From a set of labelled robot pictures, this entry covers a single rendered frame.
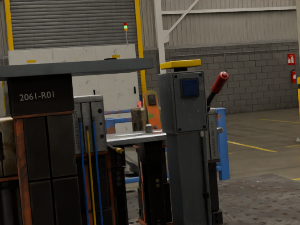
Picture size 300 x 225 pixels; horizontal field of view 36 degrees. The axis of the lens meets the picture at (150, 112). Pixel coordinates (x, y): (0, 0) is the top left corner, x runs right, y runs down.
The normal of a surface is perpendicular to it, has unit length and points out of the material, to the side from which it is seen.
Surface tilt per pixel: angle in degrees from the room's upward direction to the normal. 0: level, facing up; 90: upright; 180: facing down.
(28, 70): 90
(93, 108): 90
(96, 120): 90
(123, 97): 90
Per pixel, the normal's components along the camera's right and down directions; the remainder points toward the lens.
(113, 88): 0.26, 0.03
